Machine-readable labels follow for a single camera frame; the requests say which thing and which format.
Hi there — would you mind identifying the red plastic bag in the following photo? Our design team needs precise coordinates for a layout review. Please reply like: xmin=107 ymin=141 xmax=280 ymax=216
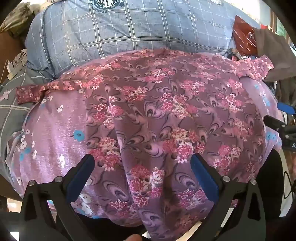
xmin=232 ymin=15 xmax=258 ymax=56

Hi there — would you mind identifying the white charger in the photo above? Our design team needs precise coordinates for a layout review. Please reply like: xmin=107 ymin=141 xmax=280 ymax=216
xmin=6 ymin=60 xmax=16 ymax=77

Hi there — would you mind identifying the brown wooden headboard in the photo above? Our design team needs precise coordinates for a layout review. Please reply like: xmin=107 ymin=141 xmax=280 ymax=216
xmin=0 ymin=32 xmax=26 ymax=81

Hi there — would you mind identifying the beige patterned cloth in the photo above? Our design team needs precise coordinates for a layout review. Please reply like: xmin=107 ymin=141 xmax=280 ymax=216
xmin=0 ymin=1 xmax=37 ymax=37

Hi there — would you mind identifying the purple flowered bed sheet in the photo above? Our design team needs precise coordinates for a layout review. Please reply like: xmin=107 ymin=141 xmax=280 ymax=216
xmin=6 ymin=76 xmax=286 ymax=223

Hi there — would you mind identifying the grey star print cloth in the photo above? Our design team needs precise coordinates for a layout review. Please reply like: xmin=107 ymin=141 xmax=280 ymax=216
xmin=0 ymin=67 xmax=50 ymax=176

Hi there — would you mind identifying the purple floral print garment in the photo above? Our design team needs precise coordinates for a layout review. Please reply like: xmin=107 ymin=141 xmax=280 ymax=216
xmin=16 ymin=48 xmax=274 ymax=240

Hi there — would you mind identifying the grey-brown cloth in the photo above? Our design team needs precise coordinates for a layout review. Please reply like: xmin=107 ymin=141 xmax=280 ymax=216
xmin=253 ymin=28 xmax=296 ymax=81

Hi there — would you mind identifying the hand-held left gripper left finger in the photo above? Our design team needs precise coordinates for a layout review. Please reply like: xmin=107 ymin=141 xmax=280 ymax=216
xmin=20 ymin=153 xmax=97 ymax=241

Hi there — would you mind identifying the blue plaid pillow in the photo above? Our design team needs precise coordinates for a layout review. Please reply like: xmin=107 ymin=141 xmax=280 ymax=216
xmin=25 ymin=0 xmax=259 ymax=78

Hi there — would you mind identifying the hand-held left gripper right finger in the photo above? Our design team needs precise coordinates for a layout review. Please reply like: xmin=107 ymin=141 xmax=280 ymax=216
xmin=190 ymin=153 xmax=266 ymax=241

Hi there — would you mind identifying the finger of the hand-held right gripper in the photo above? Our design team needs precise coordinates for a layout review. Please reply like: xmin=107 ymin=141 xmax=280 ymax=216
xmin=264 ymin=115 xmax=296 ymax=139
xmin=277 ymin=102 xmax=296 ymax=115

